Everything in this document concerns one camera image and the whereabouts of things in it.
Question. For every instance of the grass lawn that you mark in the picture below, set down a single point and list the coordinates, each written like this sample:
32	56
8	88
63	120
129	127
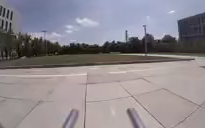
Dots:
83	59

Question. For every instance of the row of trees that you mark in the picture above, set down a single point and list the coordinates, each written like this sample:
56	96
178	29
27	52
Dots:
90	48

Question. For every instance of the pale concrete slab pavement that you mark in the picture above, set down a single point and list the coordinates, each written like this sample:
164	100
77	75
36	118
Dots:
106	90

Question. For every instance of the slim distant tower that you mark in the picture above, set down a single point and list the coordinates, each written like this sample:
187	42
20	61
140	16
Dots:
126	36

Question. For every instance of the lamp pole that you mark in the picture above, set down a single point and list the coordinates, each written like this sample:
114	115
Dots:
145	36

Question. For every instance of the robot's own part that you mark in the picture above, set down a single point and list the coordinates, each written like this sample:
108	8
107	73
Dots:
135	118
71	119

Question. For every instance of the dark grey building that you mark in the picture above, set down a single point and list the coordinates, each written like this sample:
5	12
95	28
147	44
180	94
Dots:
198	26

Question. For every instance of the white building with dark windows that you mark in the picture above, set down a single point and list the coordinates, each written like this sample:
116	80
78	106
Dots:
0	15

